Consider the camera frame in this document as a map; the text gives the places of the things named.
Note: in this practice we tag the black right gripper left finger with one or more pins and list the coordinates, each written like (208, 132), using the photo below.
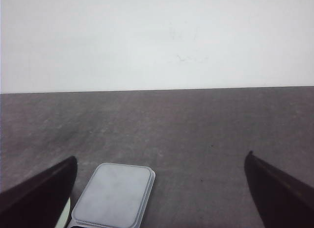
(39, 201)

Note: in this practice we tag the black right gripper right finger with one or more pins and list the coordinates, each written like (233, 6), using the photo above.
(282, 201)

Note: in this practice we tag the pale green plate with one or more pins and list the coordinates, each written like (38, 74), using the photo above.
(63, 219)

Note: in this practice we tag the silver digital kitchen scale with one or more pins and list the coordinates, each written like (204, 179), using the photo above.
(116, 196)

